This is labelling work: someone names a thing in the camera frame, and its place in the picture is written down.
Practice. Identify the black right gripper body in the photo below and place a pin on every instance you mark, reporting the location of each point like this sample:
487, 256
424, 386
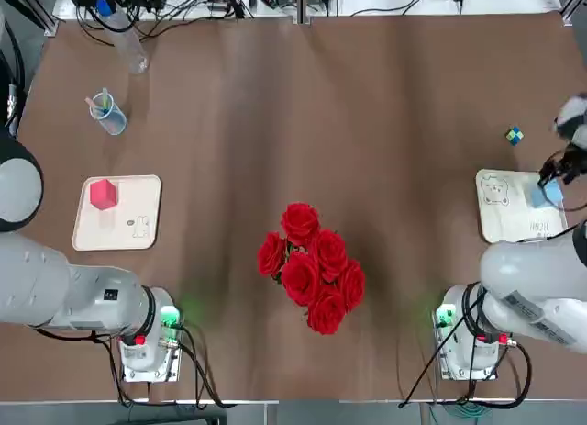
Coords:
575, 155

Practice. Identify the blue foam block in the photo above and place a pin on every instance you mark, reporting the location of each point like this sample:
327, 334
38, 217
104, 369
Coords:
546, 195

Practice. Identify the red foam block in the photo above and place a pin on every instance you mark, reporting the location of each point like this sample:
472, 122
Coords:
103, 193

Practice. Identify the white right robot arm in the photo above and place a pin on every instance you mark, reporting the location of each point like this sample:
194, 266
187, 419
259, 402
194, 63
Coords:
527, 278

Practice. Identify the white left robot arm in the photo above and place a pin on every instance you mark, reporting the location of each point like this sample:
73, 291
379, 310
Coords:
69, 292

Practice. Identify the small multicoloured puzzle cube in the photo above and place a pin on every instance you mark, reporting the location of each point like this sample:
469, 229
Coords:
514, 137

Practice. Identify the white tray with bear print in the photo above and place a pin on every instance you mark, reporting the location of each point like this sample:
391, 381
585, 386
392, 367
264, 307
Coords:
509, 209

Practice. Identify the red rose bouquet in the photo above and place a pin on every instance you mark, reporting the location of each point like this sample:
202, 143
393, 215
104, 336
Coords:
312, 269

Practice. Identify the white tray with rabbit print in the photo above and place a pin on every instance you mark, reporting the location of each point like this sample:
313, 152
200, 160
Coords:
133, 223

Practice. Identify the clear bottle with blue cap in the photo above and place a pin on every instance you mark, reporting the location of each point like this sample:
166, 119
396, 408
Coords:
128, 44

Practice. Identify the clear plastic cup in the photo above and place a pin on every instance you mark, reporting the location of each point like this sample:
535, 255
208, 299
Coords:
112, 119

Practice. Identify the green pen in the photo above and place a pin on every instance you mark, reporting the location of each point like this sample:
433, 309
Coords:
106, 99

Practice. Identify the orange pen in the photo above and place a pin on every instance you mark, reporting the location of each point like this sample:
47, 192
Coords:
94, 106

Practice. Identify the aluminium post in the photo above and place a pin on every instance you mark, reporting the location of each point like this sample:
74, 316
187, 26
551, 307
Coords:
303, 5

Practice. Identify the aluminium frame profile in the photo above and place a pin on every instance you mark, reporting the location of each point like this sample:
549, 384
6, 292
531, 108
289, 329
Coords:
51, 21

